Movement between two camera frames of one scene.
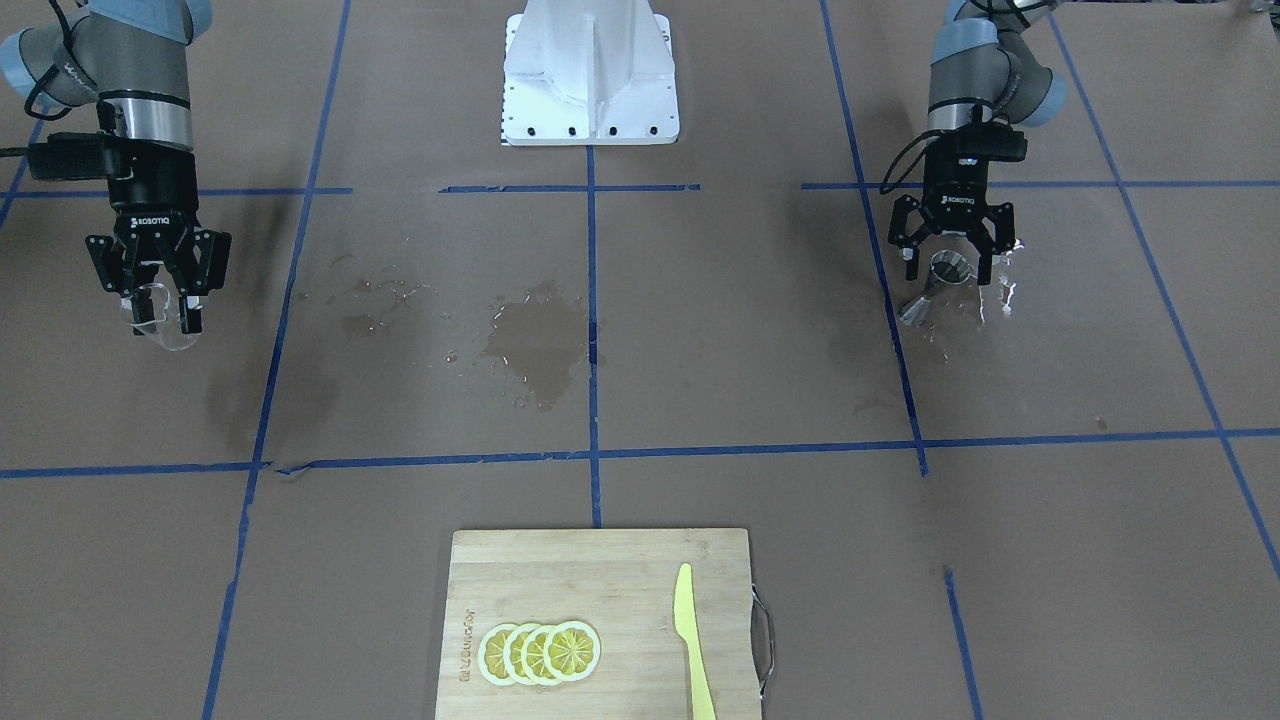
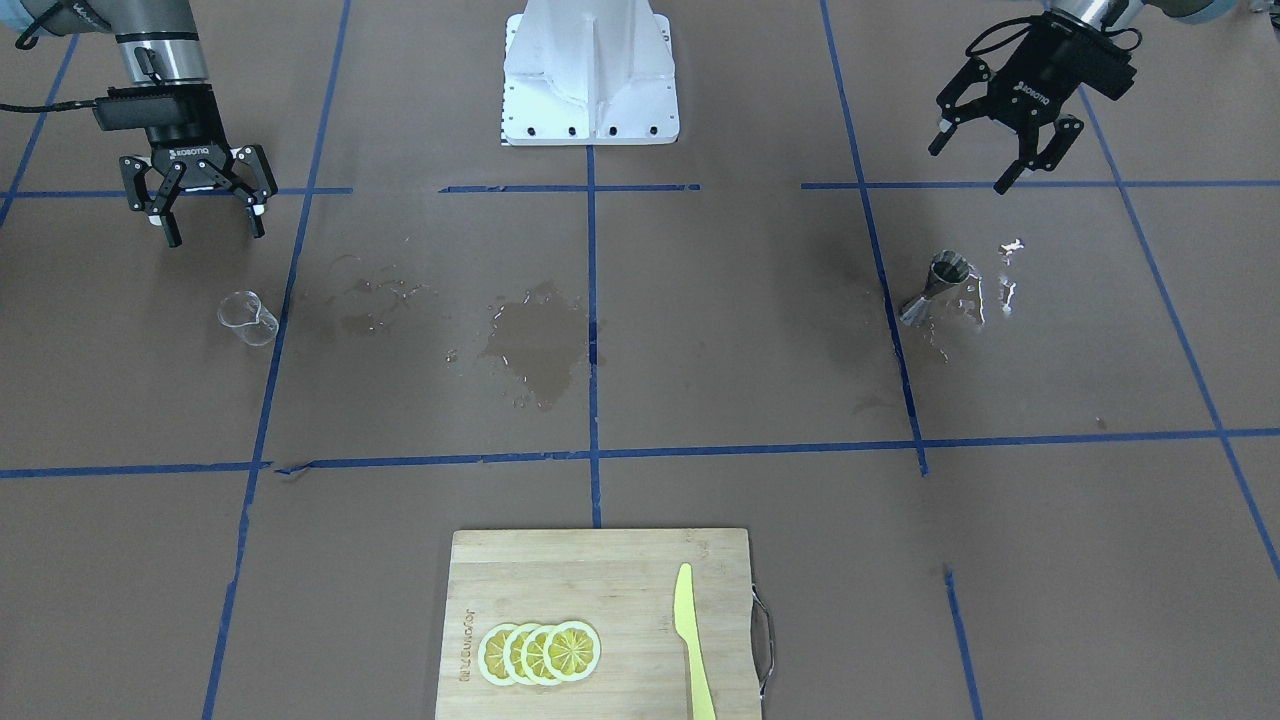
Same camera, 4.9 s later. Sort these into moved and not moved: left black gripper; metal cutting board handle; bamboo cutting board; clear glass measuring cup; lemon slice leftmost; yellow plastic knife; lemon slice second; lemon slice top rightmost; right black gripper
Moved: clear glass measuring cup; right black gripper; left black gripper
Not moved: bamboo cutting board; metal cutting board handle; lemon slice second; lemon slice leftmost; lemon slice top rightmost; yellow plastic knife
